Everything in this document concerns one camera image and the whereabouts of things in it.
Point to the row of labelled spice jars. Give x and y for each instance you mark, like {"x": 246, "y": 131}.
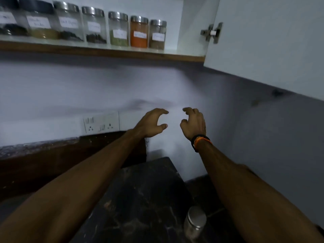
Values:
{"x": 93, "y": 27}

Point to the person's left thumb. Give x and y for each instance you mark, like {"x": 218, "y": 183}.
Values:
{"x": 161, "y": 127}

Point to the white cabinet door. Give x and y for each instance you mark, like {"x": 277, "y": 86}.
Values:
{"x": 268, "y": 40}

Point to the metal cabinet hinge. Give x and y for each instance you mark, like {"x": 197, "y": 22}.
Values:
{"x": 214, "y": 32}

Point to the person's left hand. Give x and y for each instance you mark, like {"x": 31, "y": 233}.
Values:
{"x": 148, "y": 125}

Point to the glass jar with steel lid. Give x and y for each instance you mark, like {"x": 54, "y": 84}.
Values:
{"x": 194, "y": 221}

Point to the person's right hand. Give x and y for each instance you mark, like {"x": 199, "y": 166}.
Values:
{"x": 196, "y": 125}

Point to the person's right forearm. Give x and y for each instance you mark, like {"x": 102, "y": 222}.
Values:
{"x": 248, "y": 194}

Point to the person's right thumb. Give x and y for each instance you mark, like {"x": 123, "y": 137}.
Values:
{"x": 183, "y": 123}

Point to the black and orange wristband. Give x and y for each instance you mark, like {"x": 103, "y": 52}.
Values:
{"x": 198, "y": 140}

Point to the person's left forearm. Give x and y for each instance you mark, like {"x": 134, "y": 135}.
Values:
{"x": 76, "y": 184}

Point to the white wall socket plate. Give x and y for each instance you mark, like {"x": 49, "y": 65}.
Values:
{"x": 101, "y": 123}

